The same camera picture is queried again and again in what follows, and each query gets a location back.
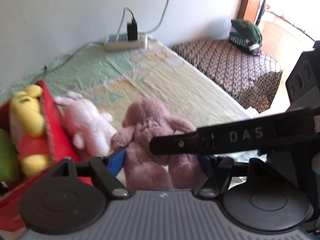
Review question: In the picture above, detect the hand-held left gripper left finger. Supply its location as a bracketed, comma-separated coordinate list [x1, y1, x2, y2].
[51, 146, 131, 200]

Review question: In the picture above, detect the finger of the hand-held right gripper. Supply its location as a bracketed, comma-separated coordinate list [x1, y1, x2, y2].
[149, 107, 314, 156]

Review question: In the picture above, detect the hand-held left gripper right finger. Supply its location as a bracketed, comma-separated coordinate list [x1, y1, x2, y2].
[192, 155, 299, 199]

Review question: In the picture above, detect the white bunny plush toy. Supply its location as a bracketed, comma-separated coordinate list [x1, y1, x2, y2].
[54, 91, 117, 157]

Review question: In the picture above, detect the pink plush toy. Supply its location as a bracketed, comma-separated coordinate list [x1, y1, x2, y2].
[110, 97, 208, 189]

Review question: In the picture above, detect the red cardboard box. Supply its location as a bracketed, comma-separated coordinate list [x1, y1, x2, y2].
[0, 79, 93, 232]

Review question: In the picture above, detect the yellow tiger plush toy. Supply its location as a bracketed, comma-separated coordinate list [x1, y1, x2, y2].
[9, 84, 52, 175]

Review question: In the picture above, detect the green plush toy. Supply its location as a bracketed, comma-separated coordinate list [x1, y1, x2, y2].
[0, 129, 22, 183]

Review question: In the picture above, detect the white paper sheet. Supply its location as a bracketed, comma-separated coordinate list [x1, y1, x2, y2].
[240, 106, 263, 119]

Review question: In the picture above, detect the pale green printed bedsheet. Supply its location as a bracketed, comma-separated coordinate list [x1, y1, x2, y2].
[0, 35, 253, 190]

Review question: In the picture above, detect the green knitted clothing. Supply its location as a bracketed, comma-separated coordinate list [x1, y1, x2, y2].
[229, 19, 264, 55]

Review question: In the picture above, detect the brown wooden door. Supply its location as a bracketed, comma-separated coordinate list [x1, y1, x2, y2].
[236, 0, 268, 28]

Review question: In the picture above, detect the white power strip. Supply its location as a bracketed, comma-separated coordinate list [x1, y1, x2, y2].
[103, 31, 148, 52]

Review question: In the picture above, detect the black charger plug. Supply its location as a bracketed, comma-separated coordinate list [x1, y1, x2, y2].
[126, 21, 138, 42]

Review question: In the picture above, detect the grey power strip cable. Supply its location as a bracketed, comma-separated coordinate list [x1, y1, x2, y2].
[41, 41, 105, 80]

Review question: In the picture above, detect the grey charger cable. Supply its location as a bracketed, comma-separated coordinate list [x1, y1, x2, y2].
[117, 7, 137, 34]

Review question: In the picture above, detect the white wall cable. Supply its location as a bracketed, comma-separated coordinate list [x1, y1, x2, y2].
[142, 0, 172, 34]

